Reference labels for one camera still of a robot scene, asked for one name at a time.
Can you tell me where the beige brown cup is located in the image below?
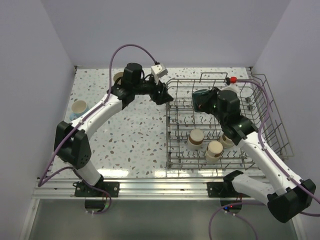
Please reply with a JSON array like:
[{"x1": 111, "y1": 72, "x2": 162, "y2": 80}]
[
  {"x1": 187, "y1": 128, "x2": 205, "y2": 151},
  {"x1": 204, "y1": 140, "x2": 224, "y2": 162},
  {"x1": 218, "y1": 133, "x2": 235, "y2": 149}
]

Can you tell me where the dark green mug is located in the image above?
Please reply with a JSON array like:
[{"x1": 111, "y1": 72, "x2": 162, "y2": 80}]
[{"x1": 191, "y1": 89, "x2": 211, "y2": 113}]

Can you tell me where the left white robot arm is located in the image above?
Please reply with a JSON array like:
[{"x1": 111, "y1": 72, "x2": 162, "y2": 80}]
[{"x1": 54, "y1": 63, "x2": 173, "y2": 197}]

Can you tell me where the round controller board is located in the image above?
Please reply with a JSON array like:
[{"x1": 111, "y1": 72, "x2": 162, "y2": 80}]
[
  {"x1": 220, "y1": 199, "x2": 242, "y2": 214},
  {"x1": 84, "y1": 199, "x2": 107, "y2": 211}
]

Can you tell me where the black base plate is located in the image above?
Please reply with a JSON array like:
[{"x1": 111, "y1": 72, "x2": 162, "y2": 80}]
[
  {"x1": 206, "y1": 181, "x2": 250, "y2": 198},
  {"x1": 72, "y1": 177, "x2": 120, "y2": 198}
]

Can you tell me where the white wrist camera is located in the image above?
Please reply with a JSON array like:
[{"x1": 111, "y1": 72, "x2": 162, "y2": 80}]
[
  {"x1": 223, "y1": 76, "x2": 240, "y2": 94},
  {"x1": 150, "y1": 63, "x2": 168, "y2": 84}
]

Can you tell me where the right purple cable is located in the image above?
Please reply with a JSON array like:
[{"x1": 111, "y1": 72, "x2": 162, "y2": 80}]
[{"x1": 208, "y1": 77, "x2": 320, "y2": 240}]

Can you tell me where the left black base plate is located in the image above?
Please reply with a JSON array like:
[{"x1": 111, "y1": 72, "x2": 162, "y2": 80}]
[{"x1": 72, "y1": 177, "x2": 120, "y2": 198}]

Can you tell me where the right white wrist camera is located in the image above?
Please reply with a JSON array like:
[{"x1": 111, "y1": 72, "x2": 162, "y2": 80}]
[{"x1": 223, "y1": 76, "x2": 240, "y2": 94}]

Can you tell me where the light blue ceramic mug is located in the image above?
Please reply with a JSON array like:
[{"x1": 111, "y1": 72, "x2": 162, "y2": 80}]
[{"x1": 69, "y1": 100, "x2": 89, "y2": 121}]

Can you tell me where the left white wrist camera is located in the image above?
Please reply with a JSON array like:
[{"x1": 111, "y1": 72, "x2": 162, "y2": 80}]
[{"x1": 150, "y1": 63, "x2": 168, "y2": 84}]

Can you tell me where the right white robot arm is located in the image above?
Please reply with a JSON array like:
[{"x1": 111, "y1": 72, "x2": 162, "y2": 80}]
[{"x1": 192, "y1": 87, "x2": 316, "y2": 223}]

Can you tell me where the grey wire dish rack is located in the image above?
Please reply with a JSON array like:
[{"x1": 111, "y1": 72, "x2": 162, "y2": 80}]
[{"x1": 166, "y1": 72, "x2": 294, "y2": 177}]

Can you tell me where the left round controller board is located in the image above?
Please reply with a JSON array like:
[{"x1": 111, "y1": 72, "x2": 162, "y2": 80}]
[{"x1": 84, "y1": 199, "x2": 107, "y2": 211}]

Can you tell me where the beige brown cup left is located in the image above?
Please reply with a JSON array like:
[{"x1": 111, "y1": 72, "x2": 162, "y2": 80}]
[{"x1": 187, "y1": 128, "x2": 205, "y2": 151}]

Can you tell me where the beige brown cup right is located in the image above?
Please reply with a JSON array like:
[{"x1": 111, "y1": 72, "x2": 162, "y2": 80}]
[{"x1": 218, "y1": 133, "x2": 235, "y2": 149}]

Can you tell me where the aluminium mounting rail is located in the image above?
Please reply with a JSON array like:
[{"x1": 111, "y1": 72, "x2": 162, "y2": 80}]
[{"x1": 31, "y1": 178, "x2": 222, "y2": 200}]

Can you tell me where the right round controller board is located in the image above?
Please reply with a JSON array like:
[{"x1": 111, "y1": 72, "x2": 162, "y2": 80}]
[{"x1": 220, "y1": 199, "x2": 242, "y2": 214}]

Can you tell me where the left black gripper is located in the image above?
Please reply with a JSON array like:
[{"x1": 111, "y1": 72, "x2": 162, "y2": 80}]
[{"x1": 133, "y1": 74, "x2": 173, "y2": 105}]

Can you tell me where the beige brown cup middle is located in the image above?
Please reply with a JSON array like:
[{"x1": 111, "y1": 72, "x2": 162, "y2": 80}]
[{"x1": 204, "y1": 140, "x2": 224, "y2": 162}]

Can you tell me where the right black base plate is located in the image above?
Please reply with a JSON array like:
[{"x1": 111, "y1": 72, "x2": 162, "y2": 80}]
[{"x1": 206, "y1": 181, "x2": 250, "y2": 198}]

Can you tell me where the tall beige cup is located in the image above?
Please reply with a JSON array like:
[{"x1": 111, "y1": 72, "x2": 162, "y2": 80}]
[{"x1": 113, "y1": 72, "x2": 124, "y2": 84}]

